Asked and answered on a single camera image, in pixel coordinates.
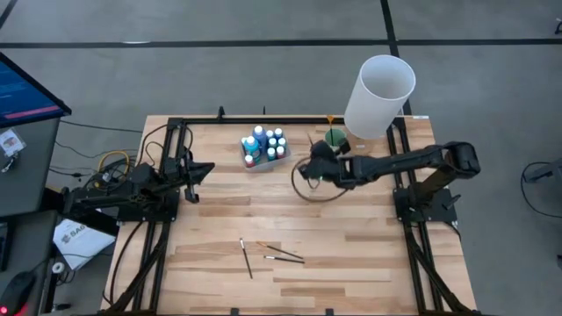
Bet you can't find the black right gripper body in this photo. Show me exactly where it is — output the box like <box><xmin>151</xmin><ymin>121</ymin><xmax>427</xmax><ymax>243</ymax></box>
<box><xmin>301</xmin><ymin>153</ymin><xmax>342</xmax><ymax>190</ymax></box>

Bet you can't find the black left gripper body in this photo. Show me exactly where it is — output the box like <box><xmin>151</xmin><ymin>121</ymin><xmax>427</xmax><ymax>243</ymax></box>
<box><xmin>161</xmin><ymin>151</ymin><xmax>198</xmax><ymax>204</ymax></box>

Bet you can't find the pale green cup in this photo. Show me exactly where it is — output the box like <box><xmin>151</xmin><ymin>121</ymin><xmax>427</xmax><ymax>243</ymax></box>
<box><xmin>323</xmin><ymin>126</ymin><xmax>349</xmax><ymax>153</ymax></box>

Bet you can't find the large turquoise paint bottle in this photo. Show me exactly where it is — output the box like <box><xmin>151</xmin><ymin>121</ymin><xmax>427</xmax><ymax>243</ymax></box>
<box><xmin>243</xmin><ymin>135</ymin><xmax>263</xmax><ymax>155</ymax></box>

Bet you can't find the clear plastic bin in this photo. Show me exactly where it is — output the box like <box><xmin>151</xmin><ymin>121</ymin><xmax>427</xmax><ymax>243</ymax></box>
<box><xmin>238</xmin><ymin>126</ymin><xmax>292</xmax><ymax>173</ymax></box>

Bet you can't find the large lavender paint bottle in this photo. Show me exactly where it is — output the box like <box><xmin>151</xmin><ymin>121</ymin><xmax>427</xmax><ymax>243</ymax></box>
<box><xmin>252</xmin><ymin>125</ymin><xmax>268</xmax><ymax>148</ymax></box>

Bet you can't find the gold ferrule paintbrush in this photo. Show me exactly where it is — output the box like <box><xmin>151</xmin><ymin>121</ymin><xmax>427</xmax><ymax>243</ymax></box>
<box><xmin>256</xmin><ymin>241</ymin><xmax>305</xmax><ymax>261</ymax></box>

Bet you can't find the tall white cylinder container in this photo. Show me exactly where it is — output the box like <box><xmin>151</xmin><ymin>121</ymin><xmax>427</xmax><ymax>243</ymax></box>
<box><xmin>343</xmin><ymin>54</ymin><xmax>417</xmax><ymax>158</ymax></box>

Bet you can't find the white printed paper sheet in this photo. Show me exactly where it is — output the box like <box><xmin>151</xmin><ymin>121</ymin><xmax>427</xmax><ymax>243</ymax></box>
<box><xmin>52</xmin><ymin>218</ymin><xmax>118</xmax><ymax>271</ymax></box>

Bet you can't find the white card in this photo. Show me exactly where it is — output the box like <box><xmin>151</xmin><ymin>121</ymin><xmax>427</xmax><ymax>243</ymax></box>
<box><xmin>0</xmin><ymin>129</ymin><xmax>26</xmax><ymax>158</ymax></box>

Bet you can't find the large computer monitor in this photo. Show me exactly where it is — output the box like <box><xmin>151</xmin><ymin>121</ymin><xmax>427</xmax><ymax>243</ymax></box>
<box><xmin>0</xmin><ymin>51</ymin><xmax>73</xmax><ymax>129</ymax></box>

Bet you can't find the black computer mouse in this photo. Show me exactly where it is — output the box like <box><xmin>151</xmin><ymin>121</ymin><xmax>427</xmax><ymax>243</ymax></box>
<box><xmin>0</xmin><ymin>270</ymin><xmax>37</xmax><ymax>315</ymax></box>

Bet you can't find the grey chair base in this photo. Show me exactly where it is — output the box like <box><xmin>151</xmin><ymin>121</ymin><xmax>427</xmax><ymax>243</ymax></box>
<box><xmin>524</xmin><ymin>158</ymin><xmax>562</xmax><ymax>184</ymax></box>

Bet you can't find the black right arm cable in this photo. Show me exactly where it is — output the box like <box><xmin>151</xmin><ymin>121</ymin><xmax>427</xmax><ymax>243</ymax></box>
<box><xmin>291</xmin><ymin>155</ymin><xmax>349</xmax><ymax>205</ymax></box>

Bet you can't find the black aluminium frame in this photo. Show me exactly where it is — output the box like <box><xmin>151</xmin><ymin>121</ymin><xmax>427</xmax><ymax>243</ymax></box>
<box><xmin>100</xmin><ymin>114</ymin><xmax>479</xmax><ymax>316</ymax></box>

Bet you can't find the yellow cable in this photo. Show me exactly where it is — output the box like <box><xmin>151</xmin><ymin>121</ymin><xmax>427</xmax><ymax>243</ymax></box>
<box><xmin>81</xmin><ymin>149</ymin><xmax>133</xmax><ymax>198</ymax></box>

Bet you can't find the thin black handle paintbrush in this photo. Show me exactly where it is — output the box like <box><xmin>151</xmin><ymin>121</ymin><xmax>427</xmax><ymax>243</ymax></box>
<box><xmin>239</xmin><ymin>237</ymin><xmax>254</xmax><ymax>280</ymax></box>

